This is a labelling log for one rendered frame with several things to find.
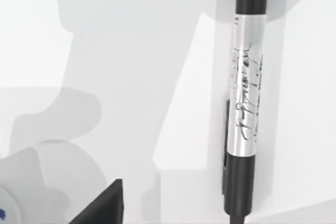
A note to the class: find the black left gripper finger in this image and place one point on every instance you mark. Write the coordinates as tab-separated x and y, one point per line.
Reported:
107	205

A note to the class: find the white bottle with blue print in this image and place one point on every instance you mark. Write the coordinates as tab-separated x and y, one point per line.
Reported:
6	203

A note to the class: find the black and silver marker pen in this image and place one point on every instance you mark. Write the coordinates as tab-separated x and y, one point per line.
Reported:
244	103

